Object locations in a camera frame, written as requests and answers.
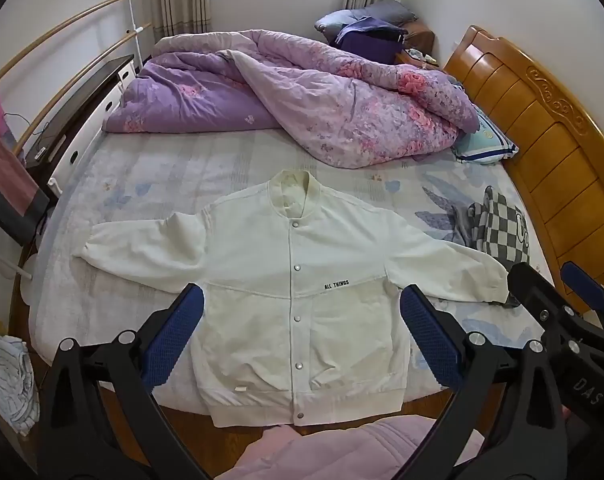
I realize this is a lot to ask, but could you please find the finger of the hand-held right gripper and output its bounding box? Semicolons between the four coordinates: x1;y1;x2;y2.
507;261;580;343
561;260;604;323

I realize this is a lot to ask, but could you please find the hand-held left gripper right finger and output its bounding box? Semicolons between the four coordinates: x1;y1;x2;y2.
399;284;573;480

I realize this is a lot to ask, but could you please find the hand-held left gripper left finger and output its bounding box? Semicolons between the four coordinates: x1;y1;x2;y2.
36;282;217;480

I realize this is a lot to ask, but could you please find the white button-up jacket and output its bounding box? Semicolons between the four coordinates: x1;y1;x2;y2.
72;170;510;428

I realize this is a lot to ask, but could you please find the black and white checkered cloth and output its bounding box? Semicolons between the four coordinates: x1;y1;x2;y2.
469;186;533;266

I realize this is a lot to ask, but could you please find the person's pink padded clothing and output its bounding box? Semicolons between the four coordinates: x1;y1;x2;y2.
214;417;485;480

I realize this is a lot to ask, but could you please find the blue and white pillow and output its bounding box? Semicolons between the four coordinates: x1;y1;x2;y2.
452;110;519;166

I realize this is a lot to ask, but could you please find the wooden bed headboard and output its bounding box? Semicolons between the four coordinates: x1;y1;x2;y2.
442;25;604;313

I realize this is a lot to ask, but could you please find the striped white cloth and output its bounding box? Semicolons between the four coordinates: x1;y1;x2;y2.
0;332;37;437

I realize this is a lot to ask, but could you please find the white rack pole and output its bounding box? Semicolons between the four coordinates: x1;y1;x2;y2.
0;240;33;281
126;0;145;72

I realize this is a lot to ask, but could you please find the dark grey cloth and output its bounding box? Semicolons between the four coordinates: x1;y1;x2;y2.
0;170;50;247

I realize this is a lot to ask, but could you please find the white drawer cabinet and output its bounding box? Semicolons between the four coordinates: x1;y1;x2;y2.
46;62;138;193

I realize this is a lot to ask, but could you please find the pink towel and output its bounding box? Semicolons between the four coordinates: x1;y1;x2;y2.
0;82;40;216

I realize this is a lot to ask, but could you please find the purple floral quilt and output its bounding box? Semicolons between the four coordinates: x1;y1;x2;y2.
103;29;480;170

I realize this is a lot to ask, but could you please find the black and white dresser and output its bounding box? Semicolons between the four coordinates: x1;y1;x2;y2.
24;55;135;166

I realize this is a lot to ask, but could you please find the wooden nightstand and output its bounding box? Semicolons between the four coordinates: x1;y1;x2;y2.
394;47;441;70

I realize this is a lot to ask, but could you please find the wooden rack rod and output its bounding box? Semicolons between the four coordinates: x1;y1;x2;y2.
0;0;144;86
12;23;153;156

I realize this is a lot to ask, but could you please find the brown chair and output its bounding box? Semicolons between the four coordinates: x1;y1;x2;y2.
399;20;435;56

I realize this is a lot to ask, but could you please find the dark purple cloth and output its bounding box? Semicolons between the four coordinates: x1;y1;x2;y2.
334;17;407;66

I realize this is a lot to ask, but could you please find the grey-blue pillow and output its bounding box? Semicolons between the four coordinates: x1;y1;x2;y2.
314;0;417;41

